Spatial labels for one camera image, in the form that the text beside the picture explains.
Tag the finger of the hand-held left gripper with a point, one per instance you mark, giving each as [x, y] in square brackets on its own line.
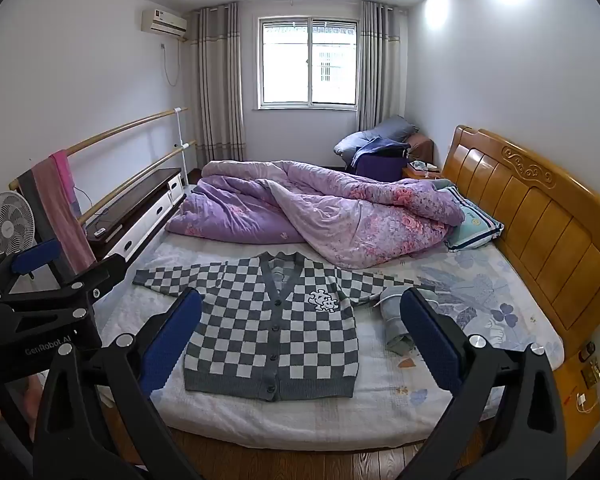
[37, 255]
[100, 280]

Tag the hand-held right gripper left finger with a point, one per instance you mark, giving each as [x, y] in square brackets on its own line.
[172, 340]

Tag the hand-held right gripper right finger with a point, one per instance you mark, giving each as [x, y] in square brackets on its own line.
[430, 340]

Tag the grey white checkered cardigan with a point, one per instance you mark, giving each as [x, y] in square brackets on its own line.
[280, 330]

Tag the person's left hand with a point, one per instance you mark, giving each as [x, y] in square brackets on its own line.
[30, 400]

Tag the white electric fan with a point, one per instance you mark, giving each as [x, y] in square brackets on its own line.
[7, 225]

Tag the folded grey pants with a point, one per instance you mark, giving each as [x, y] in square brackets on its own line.
[392, 320]

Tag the grey towel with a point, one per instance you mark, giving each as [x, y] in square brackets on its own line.
[40, 210]

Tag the pink towel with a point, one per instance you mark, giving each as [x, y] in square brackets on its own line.
[62, 200]

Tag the white patterned bed sheet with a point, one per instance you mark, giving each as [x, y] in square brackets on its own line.
[480, 285]

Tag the dark top white cabinet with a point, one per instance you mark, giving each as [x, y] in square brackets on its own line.
[140, 200]

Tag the blue bordered pillow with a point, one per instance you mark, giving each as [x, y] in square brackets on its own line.
[472, 225]

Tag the wooden bed headboard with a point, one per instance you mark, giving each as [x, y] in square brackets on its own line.
[530, 220]

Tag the purple floral quilt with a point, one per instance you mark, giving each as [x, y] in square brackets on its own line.
[330, 210]

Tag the wooden nightstand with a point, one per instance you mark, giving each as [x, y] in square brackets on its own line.
[575, 425]
[422, 174]

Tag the purple storage box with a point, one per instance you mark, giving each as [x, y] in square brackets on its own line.
[380, 167]

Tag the grey beige curtain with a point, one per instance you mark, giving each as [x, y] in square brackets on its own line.
[380, 65]
[217, 85]

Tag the white air conditioner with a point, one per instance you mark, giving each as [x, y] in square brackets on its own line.
[162, 22]

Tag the window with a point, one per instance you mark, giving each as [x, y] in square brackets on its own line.
[307, 62]

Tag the wooden rail bar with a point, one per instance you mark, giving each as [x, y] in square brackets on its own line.
[145, 174]
[125, 125]

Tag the white rail post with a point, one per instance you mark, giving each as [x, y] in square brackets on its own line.
[180, 145]

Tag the gold wall socket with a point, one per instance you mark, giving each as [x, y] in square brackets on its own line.
[591, 374]

